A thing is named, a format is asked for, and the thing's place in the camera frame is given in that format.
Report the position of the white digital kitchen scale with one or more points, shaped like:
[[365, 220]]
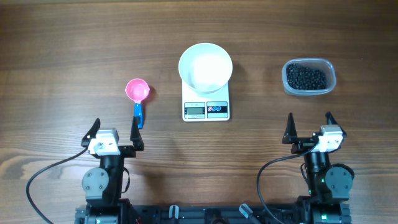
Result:
[[205, 107]]

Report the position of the white ceramic bowl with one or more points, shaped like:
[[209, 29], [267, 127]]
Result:
[[205, 67]]

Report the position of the pink scoop blue handle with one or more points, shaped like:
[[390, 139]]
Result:
[[138, 90]]

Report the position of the black beans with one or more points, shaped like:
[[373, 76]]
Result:
[[305, 78]]

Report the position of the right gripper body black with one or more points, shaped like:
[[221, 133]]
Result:
[[302, 145]]

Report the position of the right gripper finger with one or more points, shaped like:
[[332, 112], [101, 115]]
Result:
[[290, 134], [331, 121]]

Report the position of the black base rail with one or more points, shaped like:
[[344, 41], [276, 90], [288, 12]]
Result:
[[285, 213]]

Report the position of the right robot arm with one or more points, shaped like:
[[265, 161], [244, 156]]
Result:
[[328, 184]]

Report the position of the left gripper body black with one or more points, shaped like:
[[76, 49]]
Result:
[[125, 152]]

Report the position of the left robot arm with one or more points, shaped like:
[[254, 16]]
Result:
[[103, 184]]

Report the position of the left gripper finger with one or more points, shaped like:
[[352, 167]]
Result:
[[135, 136], [91, 133]]

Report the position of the clear plastic container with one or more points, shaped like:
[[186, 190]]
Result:
[[317, 63]]

